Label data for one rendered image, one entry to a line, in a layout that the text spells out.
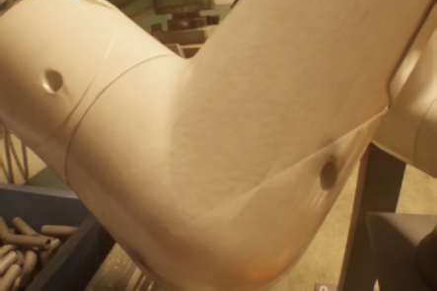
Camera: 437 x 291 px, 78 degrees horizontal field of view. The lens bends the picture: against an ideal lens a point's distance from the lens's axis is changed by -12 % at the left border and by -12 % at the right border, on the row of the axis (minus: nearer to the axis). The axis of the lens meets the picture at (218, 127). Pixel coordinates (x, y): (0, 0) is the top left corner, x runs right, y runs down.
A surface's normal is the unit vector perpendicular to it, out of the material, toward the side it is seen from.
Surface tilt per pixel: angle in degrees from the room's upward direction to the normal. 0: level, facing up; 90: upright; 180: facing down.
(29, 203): 81
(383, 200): 90
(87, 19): 35
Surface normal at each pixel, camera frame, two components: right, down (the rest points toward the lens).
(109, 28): 0.35, -0.68
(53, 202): -0.22, 0.25
